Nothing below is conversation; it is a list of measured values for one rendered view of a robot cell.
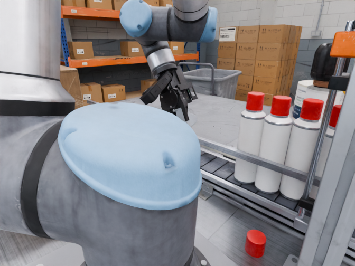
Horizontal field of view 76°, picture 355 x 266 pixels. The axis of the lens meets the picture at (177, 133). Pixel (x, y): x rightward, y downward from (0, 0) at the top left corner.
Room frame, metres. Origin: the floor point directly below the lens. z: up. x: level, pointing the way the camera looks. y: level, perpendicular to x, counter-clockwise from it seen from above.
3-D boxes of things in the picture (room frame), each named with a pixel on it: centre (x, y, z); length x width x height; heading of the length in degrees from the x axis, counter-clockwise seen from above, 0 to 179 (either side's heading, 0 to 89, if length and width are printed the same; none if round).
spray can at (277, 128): (0.42, -0.20, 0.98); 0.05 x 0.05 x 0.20
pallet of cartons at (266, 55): (4.20, -1.39, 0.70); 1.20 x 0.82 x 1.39; 47
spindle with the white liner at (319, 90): (0.63, -0.40, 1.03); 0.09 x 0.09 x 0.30
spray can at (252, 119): (0.46, -0.16, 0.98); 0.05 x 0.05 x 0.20
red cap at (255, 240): (0.30, -0.14, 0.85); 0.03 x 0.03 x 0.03
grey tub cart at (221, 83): (2.96, -0.41, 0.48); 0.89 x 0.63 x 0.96; 150
